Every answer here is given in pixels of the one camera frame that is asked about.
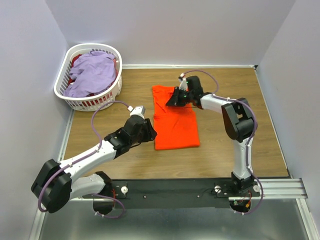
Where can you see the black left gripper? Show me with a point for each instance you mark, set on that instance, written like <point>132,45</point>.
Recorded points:
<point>150,134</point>

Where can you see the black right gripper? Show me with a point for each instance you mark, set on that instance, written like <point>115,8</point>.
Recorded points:
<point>173,100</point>

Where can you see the orange t-shirt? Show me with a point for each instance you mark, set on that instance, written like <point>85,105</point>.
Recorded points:
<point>176,127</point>

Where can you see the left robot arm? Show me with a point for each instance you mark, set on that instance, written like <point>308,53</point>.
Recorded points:
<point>95,155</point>

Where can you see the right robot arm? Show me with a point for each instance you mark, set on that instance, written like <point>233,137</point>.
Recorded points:
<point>240,125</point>

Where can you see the white plastic laundry basket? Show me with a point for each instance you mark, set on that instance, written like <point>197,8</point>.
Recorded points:
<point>88,103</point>

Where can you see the lavender t-shirt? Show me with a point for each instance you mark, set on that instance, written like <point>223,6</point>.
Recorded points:
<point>92,75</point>

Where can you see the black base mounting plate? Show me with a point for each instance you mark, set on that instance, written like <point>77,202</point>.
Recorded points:
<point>175,193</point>

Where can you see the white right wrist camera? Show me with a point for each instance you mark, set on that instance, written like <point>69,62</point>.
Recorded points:
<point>183,82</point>

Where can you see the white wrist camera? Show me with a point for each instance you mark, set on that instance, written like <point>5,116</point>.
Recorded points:
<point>183,82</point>
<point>137,111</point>

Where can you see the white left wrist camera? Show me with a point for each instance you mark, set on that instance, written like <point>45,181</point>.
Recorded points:
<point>137,111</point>

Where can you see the aluminium frame rail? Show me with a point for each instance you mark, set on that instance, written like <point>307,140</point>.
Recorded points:
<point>97,208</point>

